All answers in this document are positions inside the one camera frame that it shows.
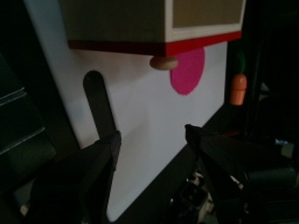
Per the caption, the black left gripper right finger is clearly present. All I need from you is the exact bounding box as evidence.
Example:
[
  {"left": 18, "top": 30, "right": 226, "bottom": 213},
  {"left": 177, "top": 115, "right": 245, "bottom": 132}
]
[{"left": 183, "top": 123, "right": 299, "bottom": 224}]

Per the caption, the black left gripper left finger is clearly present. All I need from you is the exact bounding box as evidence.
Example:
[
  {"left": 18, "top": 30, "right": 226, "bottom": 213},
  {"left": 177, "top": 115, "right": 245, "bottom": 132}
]
[{"left": 26, "top": 129, "right": 123, "bottom": 224}]

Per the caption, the flat pink dough disc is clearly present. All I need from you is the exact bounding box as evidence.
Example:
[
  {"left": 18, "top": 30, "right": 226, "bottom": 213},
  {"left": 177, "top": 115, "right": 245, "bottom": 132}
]
[{"left": 170, "top": 47, "right": 208, "bottom": 96}]

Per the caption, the round wooden drawer knob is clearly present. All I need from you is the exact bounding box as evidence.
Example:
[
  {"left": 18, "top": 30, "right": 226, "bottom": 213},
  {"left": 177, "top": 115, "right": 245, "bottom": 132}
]
[{"left": 149, "top": 55, "right": 181, "bottom": 71}]

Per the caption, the wooden drawer box red base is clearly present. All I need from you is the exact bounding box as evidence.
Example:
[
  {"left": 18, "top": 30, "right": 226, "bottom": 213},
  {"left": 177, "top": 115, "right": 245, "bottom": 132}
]
[{"left": 58, "top": 0, "right": 249, "bottom": 58}]

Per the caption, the white plastic cutting board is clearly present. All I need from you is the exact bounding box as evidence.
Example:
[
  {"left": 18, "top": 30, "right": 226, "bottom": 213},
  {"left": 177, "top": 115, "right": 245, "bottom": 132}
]
[{"left": 23, "top": 0, "right": 230, "bottom": 223}]

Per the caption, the orange toy carrot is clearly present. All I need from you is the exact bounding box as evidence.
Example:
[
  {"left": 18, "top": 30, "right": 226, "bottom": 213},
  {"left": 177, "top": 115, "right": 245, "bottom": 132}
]
[{"left": 229, "top": 51, "right": 249, "bottom": 107}]

